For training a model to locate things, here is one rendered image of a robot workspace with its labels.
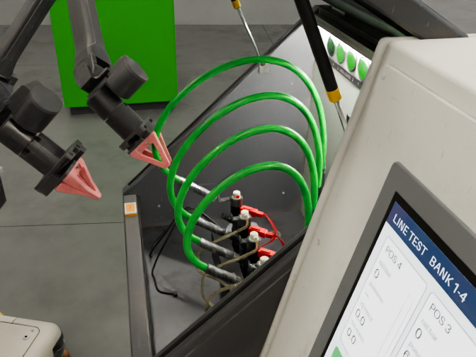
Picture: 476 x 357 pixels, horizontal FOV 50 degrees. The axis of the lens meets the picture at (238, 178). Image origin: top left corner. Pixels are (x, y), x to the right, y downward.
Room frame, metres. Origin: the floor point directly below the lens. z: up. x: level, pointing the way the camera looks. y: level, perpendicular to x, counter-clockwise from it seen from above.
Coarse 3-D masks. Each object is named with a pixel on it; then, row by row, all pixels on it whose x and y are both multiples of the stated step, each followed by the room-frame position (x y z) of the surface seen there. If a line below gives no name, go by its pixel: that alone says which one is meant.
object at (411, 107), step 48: (384, 48) 0.64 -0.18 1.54; (432, 48) 0.61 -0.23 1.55; (384, 96) 0.59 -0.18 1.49; (432, 96) 0.51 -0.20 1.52; (384, 144) 0.55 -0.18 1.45; (432, 144) 0.48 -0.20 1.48; (336, 192) 0.60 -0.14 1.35; (432, 192) 0.45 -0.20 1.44; (336, 240) 0.56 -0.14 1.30; (288, 288) 0.62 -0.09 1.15; (336, 288) 0.51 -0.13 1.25; (288, 336) 0.57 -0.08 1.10
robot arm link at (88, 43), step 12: (72, 0) 1.22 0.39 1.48; (84, 0) 1.20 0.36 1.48; (72, 12) 1.19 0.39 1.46; (84, 12) 1.16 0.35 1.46; (96, 12) 1.21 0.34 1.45; (72, 24) 1.16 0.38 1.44; (84, 24) 1.13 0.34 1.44; (96, 24) 1.16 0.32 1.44; (84, 36) 1.10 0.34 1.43; (96, 36) 1.11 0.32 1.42; (84, 48) 1.06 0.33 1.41; (96, 48) 1.07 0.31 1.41; (84, 60) 1.03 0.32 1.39; (96, 60) 1.05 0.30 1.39; (108, 60) 1.07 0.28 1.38; (96, 72) 1.00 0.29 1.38
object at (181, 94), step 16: (224, 64) 0.97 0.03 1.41; (240, 64) 0.97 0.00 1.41; (288, 64) 0.99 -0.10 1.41; (304, 80) 1.00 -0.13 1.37; (176, 96) 0.95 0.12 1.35; (320, 112) 1.01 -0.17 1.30; (160, 128) 0.94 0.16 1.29; (320, 128) 1.02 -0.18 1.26; (160, 160) 0.94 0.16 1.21; (176, 176) 0.94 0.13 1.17
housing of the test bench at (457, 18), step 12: (420, 0) 1.19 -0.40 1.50; (432, 0) 1.19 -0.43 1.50; (444, 0) 1.19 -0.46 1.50; (456, 0) 1.20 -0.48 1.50; (468, 0) 1.20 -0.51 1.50; (444, 12) 1.06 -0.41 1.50; (456, 12) 1.07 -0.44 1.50; (468, 12) 1.07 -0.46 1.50; (456, 24) 0.96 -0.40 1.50; (468, 24) 0.96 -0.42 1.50
